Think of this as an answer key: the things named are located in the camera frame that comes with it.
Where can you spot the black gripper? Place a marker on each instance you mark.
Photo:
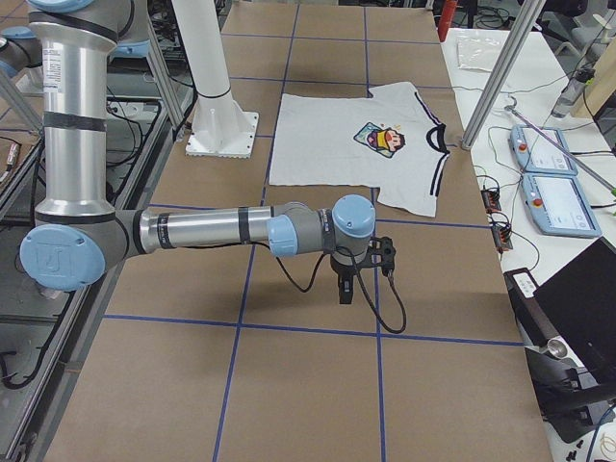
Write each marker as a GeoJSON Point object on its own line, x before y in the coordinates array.
{"type": "Point", "coordinates": [343, 269]}

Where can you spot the grey cartoon print t-shirt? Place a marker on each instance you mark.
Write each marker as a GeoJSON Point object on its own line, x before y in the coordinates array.
{"type": "Point", "coordinates": [389, 140]}

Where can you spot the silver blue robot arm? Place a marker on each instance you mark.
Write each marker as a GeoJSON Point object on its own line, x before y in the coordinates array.
{"type": "Point", "coordinates": [20, 48]}
{"type": "Point", "coordinates": [79, 235]}

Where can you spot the near orange circuit board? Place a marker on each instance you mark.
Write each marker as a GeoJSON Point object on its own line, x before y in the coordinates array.
{"type": "Point", "coordinates": [501, 232]}

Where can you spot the orange circuit board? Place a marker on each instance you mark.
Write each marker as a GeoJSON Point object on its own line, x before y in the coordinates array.
{"type": "Point", "coordinates": [491, 200]}
{"type": "Point", "coordinates": [501, 232]}

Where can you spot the far orange circuit board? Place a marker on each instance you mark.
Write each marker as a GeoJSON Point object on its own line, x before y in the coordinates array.
{"type": "Point", "coordinates": [491, 200]}

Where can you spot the white central pillar with base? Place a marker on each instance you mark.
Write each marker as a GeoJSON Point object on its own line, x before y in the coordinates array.
{"type": "Point", "coordinates": [220, 127]}

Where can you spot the black box with label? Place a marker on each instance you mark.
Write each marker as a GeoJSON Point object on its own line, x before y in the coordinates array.
{"type": "Point", "coordinates": [521, 288]}

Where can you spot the near blue teach pendant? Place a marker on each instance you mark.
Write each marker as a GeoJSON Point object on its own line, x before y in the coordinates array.
{"type": "Point", "coordinates": [558, 206]}

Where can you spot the blue teach pendant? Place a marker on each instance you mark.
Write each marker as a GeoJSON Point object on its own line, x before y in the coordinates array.
{"type": "Point", "coordinates": [558, 206]}
{"type": "Point", "coordinates": [536, 154]}

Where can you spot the far blue teach pendant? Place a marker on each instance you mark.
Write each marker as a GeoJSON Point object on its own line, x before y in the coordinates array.
{"type": "Point", "coordinates": [536, 154]}

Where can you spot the black laptop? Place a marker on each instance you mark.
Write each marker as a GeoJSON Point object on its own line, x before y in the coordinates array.
{"type": "Point", "coordinates": [579, 301]}

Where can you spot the grabber reaching stick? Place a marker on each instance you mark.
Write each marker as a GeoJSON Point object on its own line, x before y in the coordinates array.
{"type": "Point", "coordinates": [511, 108]}

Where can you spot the clear plastic bag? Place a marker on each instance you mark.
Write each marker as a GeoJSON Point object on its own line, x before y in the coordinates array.
{"type": "Point", "coordinates": [478, 54]}

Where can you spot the red cylinder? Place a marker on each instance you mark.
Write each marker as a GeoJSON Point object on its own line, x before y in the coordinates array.
{"type": "Point", "coordinates": [447, 13]}

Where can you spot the clear water bottle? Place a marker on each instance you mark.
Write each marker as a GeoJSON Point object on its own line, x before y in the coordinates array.
{"type": "Point", "coordinates": [569, 96]}

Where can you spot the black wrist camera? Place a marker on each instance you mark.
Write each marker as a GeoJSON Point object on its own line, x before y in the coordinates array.
{"type": "Point", "coordinates": [382, 255]}

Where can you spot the aluminium frame post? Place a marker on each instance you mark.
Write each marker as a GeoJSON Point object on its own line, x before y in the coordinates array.
{"type": "Point", "coordinates": [511, 49]}

